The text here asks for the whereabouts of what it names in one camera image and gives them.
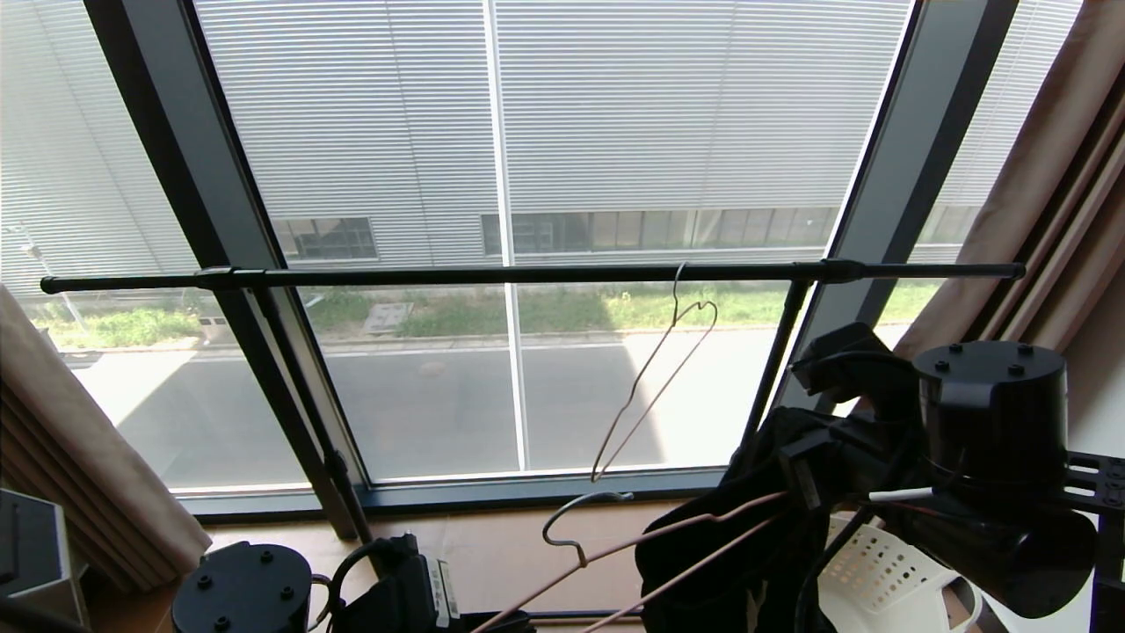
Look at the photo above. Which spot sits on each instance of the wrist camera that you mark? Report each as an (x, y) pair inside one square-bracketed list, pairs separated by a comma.
[(844, 360), (404, 580)]

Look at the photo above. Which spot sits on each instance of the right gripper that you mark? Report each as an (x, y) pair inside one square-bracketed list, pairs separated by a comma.
[(844, 462)]

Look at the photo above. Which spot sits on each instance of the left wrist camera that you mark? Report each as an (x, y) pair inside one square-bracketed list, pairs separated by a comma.
[(404, 580)]

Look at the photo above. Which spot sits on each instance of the pink clothes hanger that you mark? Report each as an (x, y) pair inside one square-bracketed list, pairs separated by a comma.
[(685, 527), (675, 303)]

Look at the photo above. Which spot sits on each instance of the brown curtain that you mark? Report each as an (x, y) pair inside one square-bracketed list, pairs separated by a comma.
[(1037, 176), (88, 457)]

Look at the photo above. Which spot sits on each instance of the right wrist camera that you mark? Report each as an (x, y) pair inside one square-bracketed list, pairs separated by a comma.
[(844, 360)]

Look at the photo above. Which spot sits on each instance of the black garment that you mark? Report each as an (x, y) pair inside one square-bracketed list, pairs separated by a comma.
[(703, 580)]

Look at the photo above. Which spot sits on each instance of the white laundry basket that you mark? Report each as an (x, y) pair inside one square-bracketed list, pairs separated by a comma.
[(879, 571)]

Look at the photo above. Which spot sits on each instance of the black clothes rack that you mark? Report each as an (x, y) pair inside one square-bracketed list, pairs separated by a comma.
[(439, 276)]

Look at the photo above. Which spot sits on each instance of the window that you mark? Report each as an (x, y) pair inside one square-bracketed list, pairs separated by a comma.
[(176, 132)]

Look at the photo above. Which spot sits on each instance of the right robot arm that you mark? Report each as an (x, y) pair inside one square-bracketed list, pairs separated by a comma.
[(993, 404)]

